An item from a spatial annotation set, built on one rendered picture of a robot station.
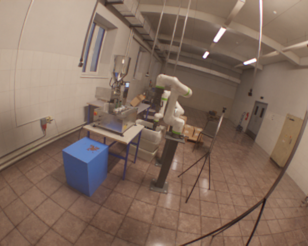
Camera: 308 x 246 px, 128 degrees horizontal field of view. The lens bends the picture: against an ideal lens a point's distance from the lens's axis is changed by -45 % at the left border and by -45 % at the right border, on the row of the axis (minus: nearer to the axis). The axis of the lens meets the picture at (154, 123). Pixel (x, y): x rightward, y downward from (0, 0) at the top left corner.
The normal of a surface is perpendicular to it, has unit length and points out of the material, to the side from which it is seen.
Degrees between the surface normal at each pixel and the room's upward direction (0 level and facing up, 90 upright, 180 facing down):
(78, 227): 0
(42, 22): 90
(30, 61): 90
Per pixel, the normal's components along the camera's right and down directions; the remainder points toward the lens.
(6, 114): 0.95, 0.27
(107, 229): 0.22, -0.93
